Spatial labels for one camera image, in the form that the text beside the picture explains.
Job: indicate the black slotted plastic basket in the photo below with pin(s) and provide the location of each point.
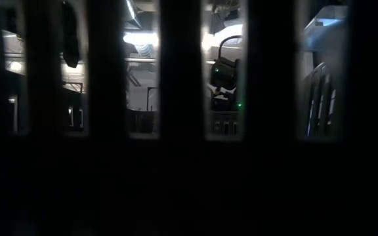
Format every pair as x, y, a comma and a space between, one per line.
189, 196

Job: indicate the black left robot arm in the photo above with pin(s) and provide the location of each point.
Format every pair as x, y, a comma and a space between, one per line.
71, 36

